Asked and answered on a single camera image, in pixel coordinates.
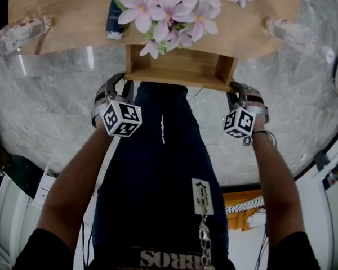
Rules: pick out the white side table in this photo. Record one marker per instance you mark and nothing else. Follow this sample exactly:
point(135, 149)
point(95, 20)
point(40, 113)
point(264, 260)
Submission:
point(14, 207)

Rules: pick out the clear water bottle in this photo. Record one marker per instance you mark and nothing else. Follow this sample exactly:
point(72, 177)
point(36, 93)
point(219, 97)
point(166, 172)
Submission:
point(293, 35)
point(17, 35)

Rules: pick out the wooden coffee table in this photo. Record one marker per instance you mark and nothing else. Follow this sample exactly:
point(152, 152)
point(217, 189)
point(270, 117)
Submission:
point(73, 13)

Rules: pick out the black trash bin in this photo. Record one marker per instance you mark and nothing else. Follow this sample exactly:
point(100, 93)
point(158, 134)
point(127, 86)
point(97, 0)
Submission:
point(322, 160)

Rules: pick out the pink flowers in pot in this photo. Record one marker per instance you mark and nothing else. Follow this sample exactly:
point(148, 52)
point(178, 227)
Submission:
point(169, 7)

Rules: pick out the person's left hand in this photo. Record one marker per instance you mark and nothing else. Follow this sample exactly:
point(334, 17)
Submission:
point(102, 97)

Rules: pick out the wooden shelf box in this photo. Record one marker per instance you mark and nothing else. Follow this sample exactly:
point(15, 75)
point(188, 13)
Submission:
point(174, 76)

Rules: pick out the person's dark blue trousers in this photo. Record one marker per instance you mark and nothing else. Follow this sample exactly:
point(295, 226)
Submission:
point(157, 164)

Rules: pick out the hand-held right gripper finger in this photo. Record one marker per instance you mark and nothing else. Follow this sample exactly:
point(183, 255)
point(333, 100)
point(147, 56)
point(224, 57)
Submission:
point(232, 101)
point(242, 93)

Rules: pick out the white window bench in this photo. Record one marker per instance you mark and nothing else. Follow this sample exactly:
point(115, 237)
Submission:
point(326, 221)

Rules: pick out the striped black white cloth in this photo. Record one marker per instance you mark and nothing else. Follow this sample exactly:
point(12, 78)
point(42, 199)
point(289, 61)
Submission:
point(243, 205)

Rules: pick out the person's right hand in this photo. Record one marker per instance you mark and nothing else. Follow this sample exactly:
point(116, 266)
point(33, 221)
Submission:
point(256, 101)

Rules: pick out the person's right forearm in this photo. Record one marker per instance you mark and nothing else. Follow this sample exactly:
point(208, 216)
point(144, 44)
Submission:
point(276, 184)

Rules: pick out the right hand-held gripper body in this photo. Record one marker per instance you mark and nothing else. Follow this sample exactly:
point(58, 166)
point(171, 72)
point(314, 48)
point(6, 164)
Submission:
point(240, 122)

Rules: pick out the person's left forearm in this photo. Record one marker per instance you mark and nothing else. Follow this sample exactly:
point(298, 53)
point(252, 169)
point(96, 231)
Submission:
point(79, 179)

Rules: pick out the person's printed dark T-shirt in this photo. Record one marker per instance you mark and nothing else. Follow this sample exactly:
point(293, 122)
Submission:
point(45, 252)

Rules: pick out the black wrist bands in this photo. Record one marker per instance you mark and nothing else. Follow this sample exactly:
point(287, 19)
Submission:
point(247, 141)

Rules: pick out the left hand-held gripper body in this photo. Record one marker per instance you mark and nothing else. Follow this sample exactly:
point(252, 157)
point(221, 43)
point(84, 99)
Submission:
point(122, 118)

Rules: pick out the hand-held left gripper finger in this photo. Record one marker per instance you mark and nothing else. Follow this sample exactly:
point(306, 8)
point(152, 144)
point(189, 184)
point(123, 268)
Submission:
point(112, 83)
point(129, 93)

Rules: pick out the orange sofa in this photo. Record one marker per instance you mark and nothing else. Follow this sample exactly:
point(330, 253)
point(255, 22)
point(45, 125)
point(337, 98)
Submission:
point(236, 221)

